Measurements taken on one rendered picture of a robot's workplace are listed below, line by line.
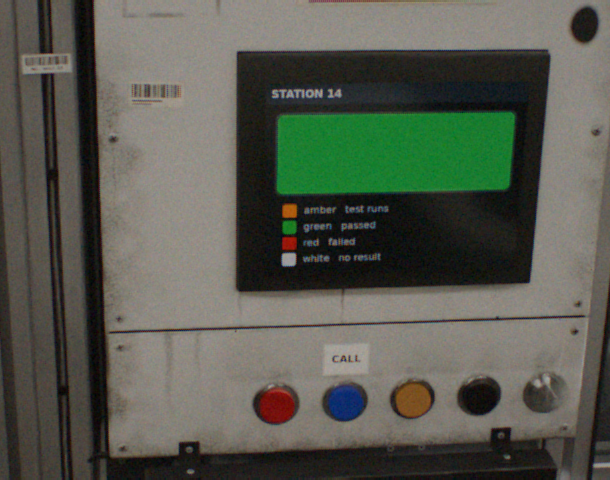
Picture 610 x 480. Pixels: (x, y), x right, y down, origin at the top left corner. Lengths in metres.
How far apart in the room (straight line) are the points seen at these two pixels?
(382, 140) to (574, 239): 0.20
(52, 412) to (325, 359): 0.24
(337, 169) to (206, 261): 0.14
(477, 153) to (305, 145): 0.14
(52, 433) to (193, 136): 0.30
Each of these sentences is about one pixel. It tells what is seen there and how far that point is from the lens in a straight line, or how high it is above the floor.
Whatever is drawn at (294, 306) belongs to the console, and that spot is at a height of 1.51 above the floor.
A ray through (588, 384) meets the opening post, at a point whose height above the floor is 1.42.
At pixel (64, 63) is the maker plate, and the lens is 1.06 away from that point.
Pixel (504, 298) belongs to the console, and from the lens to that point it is 1.17.
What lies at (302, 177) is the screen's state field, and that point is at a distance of 1.06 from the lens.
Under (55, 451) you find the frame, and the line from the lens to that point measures 1.19.
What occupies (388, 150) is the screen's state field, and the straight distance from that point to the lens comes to 1.07.
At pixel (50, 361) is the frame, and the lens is 1.15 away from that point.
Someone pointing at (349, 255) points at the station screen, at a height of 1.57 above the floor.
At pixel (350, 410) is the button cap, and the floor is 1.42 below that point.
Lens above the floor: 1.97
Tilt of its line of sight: 22 degrees down
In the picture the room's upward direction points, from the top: 1 degrees clockwise
